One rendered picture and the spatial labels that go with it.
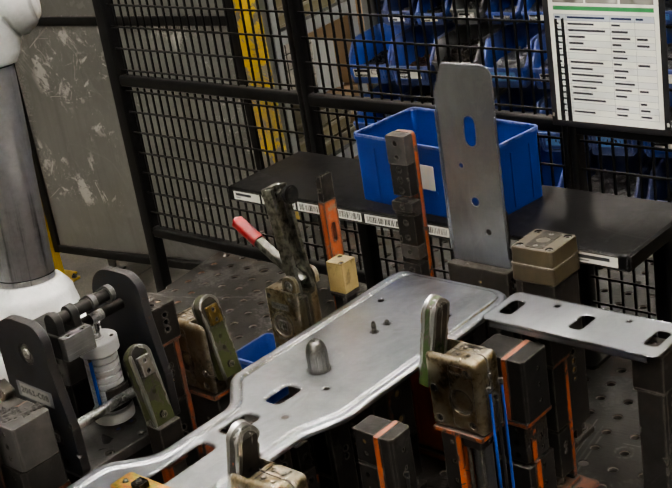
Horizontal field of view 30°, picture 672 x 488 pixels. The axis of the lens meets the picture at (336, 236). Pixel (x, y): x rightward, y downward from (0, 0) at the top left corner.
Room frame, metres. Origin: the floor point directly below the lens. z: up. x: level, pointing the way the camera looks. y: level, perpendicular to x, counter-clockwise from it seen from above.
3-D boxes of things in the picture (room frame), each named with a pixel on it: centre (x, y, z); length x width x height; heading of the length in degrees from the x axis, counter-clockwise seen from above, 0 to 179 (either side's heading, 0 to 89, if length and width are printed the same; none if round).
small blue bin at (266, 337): (2.12, 0.16, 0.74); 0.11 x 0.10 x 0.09; 135
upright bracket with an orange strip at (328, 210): (1.87, 0.01, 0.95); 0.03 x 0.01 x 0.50; 135
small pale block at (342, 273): (1.84, 0.00, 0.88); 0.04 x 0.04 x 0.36; 45
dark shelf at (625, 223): (2.14, -0.20, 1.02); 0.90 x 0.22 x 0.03; 45
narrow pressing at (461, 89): (1.87, -0.23, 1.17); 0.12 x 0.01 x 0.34; 45
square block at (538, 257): (1.80, -0.32, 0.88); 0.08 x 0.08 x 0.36; 45
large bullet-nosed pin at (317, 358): (1.60, 0.05, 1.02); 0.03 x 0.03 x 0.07
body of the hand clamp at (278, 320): (1.81, 0.08, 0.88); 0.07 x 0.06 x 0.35; 45
